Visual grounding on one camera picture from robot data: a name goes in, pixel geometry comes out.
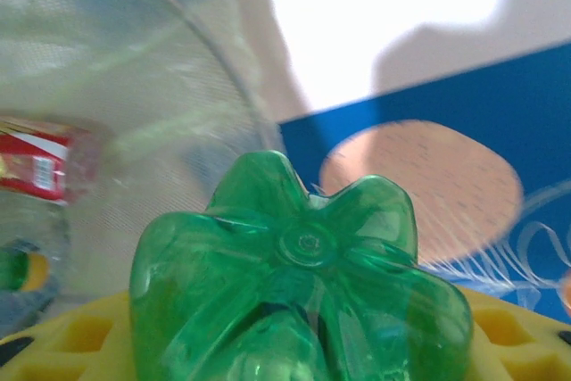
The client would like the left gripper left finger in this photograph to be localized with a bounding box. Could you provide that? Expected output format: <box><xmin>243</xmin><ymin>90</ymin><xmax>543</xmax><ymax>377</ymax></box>
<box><xmin>0</xmin><ymin>287</ymin><xmax>137</xmax><ymax>381</ymax></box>

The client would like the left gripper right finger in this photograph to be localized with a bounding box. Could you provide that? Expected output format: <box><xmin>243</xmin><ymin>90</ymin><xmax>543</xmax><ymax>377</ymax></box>
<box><xmin>461</xmin><ymin>287</ymin><xmax>571</xmax><ymax>381</ymax></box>

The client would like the green bottle with yellow cap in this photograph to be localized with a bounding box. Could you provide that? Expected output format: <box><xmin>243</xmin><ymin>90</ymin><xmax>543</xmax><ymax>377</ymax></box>
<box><xmin>0</xmin><ymin>244</ymin><xmax>51</xmax><ymax>294</ymax></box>
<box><xmin>128</xmin><ymin>150</ymin><xmax>475</xmax><ymax>381</ymax></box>

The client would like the red label bottle red cap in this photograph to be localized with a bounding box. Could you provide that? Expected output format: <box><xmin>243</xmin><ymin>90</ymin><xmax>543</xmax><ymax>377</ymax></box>
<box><xmin>0</xmin><ymin>115</ymin><xmax>111</xmax><ymax>266</ymax></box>

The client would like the clear plastic bin with liner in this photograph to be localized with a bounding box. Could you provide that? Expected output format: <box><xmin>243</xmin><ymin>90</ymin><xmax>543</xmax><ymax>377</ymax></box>
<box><xmin>0</xmin><ymin>0</ymin><xmax>286</xmax><ymax>342</ymax></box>

